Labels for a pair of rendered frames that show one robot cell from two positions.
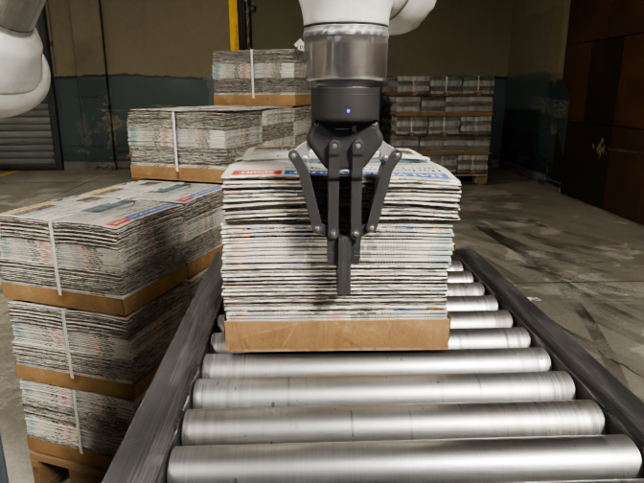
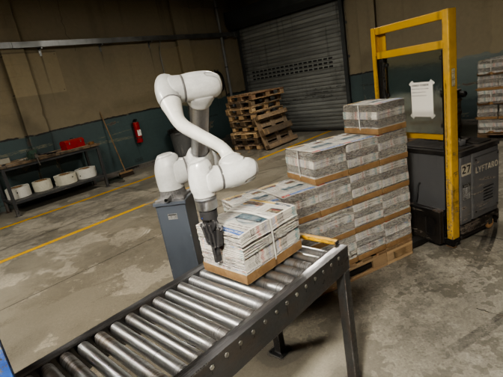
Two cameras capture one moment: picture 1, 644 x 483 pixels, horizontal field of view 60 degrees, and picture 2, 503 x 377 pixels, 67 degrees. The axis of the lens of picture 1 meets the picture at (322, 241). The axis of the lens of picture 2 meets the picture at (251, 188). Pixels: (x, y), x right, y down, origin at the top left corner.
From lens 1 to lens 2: 136 cm
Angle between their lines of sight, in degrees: 46
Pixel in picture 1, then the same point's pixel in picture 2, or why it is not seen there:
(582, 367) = (271, 301)
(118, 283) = not seen: hidden behind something
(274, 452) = (180, 296)
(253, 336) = (208, 267)
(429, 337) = (243, 280)
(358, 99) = (203, 215)
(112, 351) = not seen: hidden behind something
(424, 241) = (237, 251)
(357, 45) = (199, 204)
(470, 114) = not seen: outside the picture
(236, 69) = (352, 114)
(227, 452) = (174, 293)
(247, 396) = (197, 282)
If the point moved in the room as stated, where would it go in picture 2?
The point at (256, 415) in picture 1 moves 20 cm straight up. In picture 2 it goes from (189, 287) to (179, 245)
